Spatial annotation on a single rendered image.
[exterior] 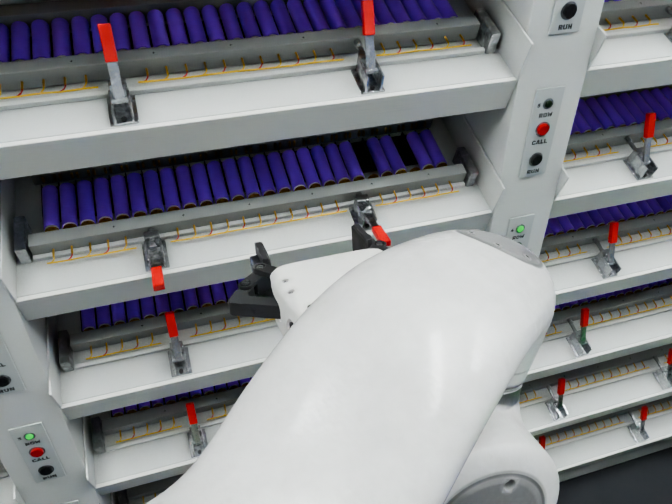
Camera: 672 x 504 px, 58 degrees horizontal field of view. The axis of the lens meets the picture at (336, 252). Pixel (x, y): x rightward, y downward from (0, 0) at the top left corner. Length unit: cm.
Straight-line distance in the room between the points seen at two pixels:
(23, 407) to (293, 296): 53
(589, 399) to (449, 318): 118
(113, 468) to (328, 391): 84
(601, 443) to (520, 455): 130
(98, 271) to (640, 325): 99
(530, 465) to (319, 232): 53
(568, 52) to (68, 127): 56
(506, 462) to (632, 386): 118
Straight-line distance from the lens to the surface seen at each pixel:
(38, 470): 99
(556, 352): 121
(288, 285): 46
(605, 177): 98
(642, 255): 117
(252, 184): 80
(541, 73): 79
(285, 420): 22
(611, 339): 127
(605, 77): 86
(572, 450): 156
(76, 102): 70
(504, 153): 82
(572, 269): 109
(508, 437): 30
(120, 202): 80
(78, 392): 90
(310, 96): 69
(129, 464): 104
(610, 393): 144
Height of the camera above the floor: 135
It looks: 37 degrees down
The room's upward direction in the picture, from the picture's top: straight up
